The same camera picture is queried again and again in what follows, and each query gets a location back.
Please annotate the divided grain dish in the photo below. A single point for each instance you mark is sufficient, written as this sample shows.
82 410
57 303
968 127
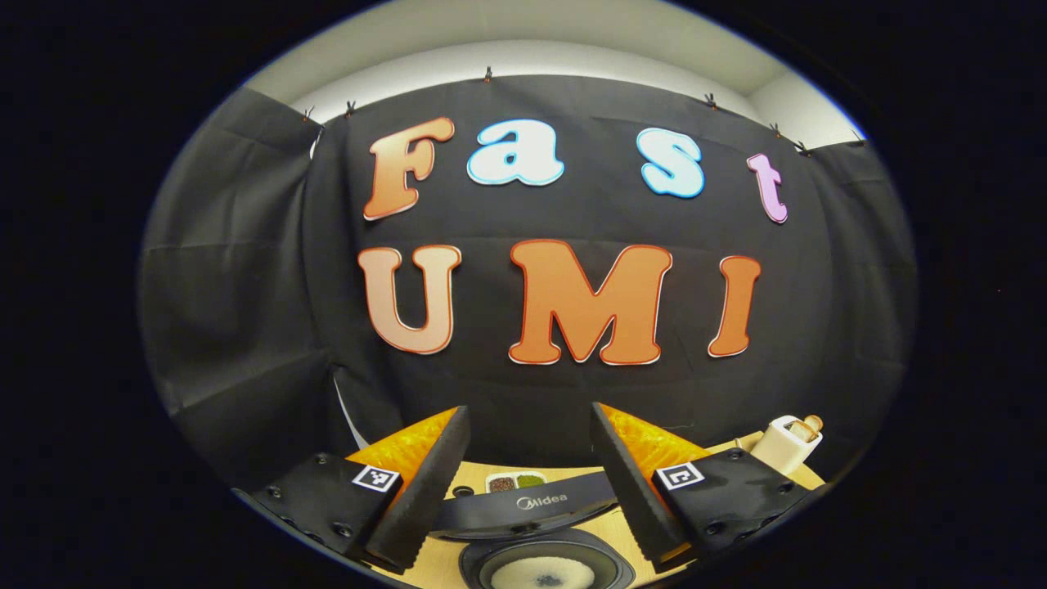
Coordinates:
515 482

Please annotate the toast slice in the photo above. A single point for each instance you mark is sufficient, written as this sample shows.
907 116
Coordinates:
815 422
803 429

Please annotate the white toaster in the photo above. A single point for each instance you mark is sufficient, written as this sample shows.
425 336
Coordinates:
781 450

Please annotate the black rice cooker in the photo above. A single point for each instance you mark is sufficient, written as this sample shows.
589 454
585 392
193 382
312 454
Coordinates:
523 511

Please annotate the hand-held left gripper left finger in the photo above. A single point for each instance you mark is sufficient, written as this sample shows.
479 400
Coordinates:
425 491

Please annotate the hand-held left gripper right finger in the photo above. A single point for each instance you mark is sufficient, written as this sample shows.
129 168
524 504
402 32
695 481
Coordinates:
634 491

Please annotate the black backdrop cloth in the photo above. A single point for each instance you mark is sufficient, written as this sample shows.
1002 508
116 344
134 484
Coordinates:
245 286

